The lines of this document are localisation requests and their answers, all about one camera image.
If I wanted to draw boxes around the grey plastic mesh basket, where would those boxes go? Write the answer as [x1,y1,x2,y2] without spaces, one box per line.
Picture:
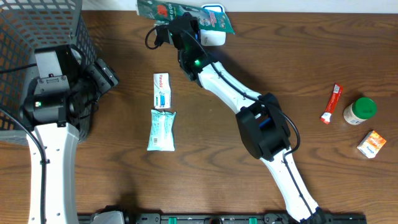
[0,0,98,146]

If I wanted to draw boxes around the orange small box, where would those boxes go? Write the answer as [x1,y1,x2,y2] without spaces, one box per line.
[357,131,386,159]

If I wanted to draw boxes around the green white package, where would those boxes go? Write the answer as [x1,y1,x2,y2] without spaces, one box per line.
[136,0,234,34]

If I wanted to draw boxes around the white green carton box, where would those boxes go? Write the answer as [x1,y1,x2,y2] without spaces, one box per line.
[154,73,172,109]

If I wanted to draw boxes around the green lid jar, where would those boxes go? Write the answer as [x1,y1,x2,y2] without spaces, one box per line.
[343,97,377,125]

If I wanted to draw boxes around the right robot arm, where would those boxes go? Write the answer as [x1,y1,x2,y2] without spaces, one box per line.
[152,12,327,223]

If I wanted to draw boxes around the orange red stick sachet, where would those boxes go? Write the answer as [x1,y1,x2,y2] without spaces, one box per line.
[320,83,343,124]

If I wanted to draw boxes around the light teal wipes packet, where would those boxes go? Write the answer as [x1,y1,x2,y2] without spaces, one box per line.
[147,110,177,151]

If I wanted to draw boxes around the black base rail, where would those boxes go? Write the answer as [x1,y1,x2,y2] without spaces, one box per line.
[77,212,368,224]

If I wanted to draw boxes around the white barcode scanner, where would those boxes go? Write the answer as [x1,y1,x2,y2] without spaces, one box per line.
[200,4,226,47]

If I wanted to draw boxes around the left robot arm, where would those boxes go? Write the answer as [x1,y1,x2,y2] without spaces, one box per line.
[19,44,119,223]

